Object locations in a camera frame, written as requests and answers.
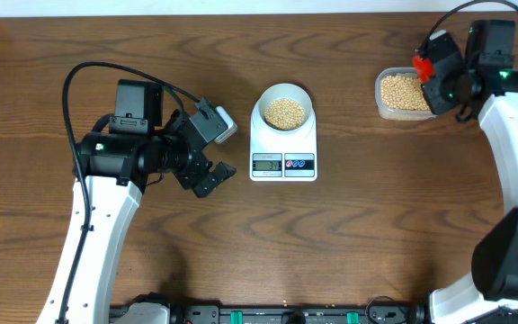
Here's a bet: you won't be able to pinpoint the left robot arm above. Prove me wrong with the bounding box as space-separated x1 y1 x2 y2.
38 79 237 323

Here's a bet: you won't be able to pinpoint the left black cable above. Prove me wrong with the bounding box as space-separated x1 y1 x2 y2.
54 61 201 324

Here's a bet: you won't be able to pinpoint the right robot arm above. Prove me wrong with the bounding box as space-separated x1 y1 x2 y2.
411 20 518 323

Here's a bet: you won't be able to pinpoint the soybeans in bowl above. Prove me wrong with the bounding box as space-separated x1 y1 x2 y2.
264 98 305 131

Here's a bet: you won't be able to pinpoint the soybeans in container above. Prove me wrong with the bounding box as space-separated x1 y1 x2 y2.
380 75 429 111

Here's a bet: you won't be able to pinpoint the clear plastic container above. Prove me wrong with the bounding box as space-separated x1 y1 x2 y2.
375 67 436 122

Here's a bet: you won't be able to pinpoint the grey round bowl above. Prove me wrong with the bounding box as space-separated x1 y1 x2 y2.
256 83 315 133

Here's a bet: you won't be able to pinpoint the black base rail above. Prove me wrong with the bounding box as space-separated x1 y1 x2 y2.
110 303 518 324

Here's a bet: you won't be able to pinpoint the red plastic measuring scoop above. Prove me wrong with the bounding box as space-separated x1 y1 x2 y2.
413 55 435 84

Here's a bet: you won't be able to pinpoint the white digital kitchen scale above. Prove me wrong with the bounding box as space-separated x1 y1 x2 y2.
249 97 317 182

